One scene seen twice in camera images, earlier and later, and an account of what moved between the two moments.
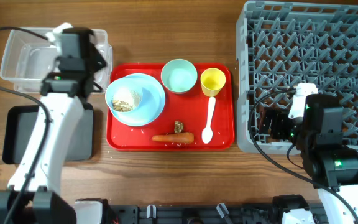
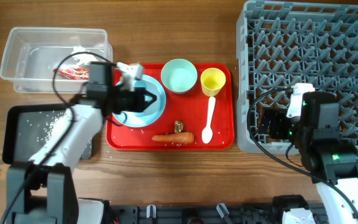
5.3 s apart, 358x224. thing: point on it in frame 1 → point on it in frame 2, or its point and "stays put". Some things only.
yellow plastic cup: (212, 81) stays put
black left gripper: (100, 58) → (141, 104)
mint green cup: (179, 76) stays put
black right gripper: (280, 117) stays put
